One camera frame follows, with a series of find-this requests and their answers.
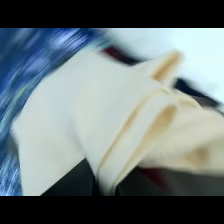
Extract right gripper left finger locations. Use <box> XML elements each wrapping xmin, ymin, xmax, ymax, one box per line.
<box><xmin>41</xmin><ymin>158</ymin><xmax>99</xmax><ymax>197</ymax></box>

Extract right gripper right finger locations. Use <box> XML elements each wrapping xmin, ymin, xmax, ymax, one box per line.
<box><xmin>115</xmin><ymin>166</ymin><xmax>188</xmax><ymax>197</ymax></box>

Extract cream garment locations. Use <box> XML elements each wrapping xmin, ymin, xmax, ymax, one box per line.
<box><xmin>9</xmin><ymin>48</ymin><xmax>224</xmax><ymax>197</ymax></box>

